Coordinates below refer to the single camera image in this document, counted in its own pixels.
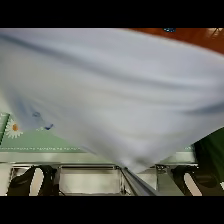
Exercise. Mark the light blue T-shirt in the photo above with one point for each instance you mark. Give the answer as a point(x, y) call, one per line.
point(113, 86)

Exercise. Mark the silver frame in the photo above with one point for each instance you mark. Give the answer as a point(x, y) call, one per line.
point(90, 176)

